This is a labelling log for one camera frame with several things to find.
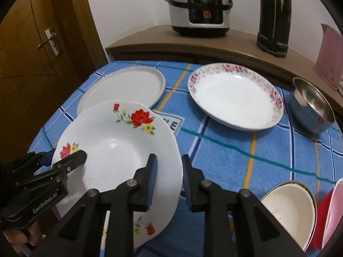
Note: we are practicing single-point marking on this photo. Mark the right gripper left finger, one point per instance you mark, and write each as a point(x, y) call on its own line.
point(79, 232)

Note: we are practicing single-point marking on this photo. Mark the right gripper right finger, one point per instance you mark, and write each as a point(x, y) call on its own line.
point(236, 223)

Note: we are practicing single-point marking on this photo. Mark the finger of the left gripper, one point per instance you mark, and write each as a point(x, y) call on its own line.
point(70, 163)
point(34, 161)

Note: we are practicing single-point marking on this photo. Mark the white enamel bowl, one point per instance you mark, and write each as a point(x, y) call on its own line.
point(295, 208)

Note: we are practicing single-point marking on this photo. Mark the white plate red flowers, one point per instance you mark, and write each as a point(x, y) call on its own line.
point(118, 137)

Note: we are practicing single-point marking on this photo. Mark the red and pink bowl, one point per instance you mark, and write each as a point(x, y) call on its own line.
point(329, 214)

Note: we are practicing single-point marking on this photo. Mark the stainless steel bowl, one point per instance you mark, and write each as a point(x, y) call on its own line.
point(310, 107)

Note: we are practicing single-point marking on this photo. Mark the person's left hand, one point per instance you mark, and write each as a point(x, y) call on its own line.
point(16, 237)

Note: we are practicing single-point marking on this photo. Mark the blue plaid tablecloth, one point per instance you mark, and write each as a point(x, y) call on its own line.
point(231, 158)

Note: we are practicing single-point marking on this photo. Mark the plain white flat plate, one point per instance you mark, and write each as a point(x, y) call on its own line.
point(139, 84)

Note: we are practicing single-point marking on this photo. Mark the brown wooden door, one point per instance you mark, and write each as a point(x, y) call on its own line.
point(35, 83)

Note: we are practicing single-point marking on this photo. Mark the pink electric kettle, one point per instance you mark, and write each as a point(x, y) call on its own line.
point(329, 61)

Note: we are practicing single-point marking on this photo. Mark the brown wooden side cabinet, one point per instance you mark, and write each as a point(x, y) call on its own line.
point(162, 43)

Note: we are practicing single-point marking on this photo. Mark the white black rice cooker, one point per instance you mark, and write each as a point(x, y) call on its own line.
point(200, 18)

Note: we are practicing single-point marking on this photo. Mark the black thermos flask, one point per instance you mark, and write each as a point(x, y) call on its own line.
point(274, 26)

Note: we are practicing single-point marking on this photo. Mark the metal door handle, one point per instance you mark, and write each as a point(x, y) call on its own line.
point(52, 41)

